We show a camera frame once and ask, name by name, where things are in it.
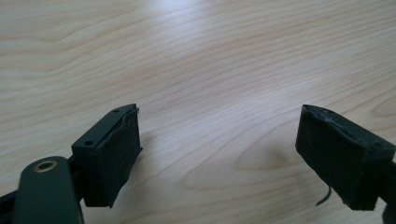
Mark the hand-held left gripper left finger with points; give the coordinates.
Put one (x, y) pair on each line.
(106, 161)

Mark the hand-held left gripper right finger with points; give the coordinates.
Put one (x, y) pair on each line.
(339, 161)

